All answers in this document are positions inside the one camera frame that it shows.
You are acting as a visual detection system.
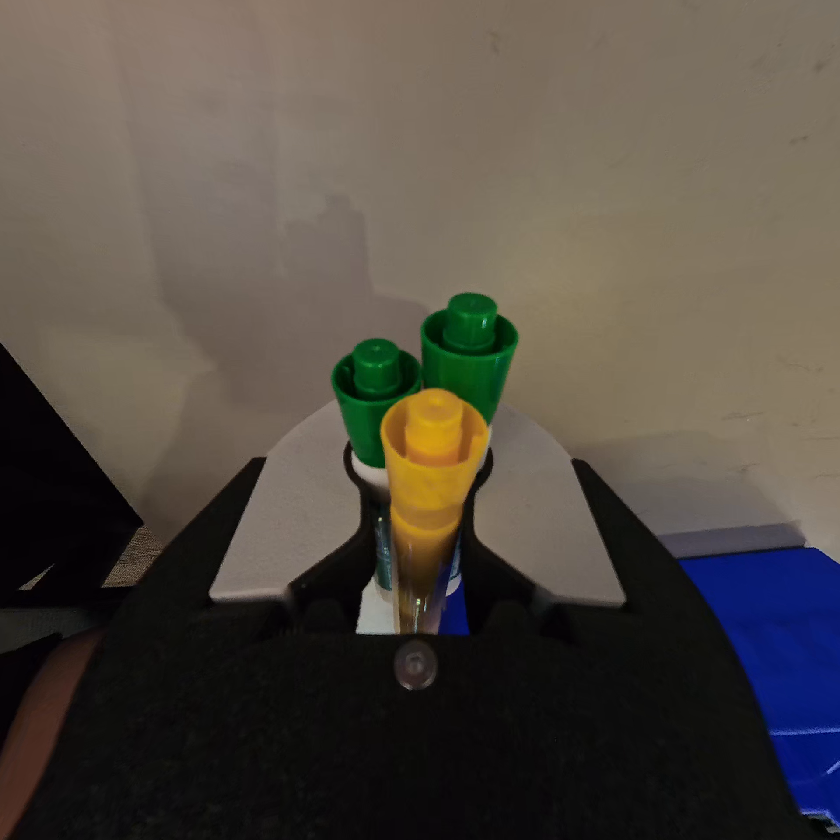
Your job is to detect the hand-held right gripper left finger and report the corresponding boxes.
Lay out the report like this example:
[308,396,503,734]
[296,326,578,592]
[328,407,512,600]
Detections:
[209,400,365,601]

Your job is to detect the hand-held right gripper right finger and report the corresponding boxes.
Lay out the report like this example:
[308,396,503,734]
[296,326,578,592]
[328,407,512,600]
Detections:
[472,406,626,605]

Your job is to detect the yellow marker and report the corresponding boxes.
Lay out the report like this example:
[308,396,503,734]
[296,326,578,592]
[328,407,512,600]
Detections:
[379,387,492,636]

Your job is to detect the green marker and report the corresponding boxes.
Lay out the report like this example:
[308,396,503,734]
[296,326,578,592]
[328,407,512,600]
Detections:
[420,292,519,595]
[330,338,424,588]

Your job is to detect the person's right forearm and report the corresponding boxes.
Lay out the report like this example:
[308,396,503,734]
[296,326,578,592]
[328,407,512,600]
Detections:
[0,626,109,840]

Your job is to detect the white desk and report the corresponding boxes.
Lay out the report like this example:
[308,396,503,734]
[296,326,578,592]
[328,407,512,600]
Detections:
[0,0,840,634]

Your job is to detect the black panel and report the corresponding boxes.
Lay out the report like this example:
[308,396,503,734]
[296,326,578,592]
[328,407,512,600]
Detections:
[0,341,145,592]

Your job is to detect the blue plastic box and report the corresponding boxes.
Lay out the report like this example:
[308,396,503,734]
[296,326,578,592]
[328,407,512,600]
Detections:
[438,545,840,824]

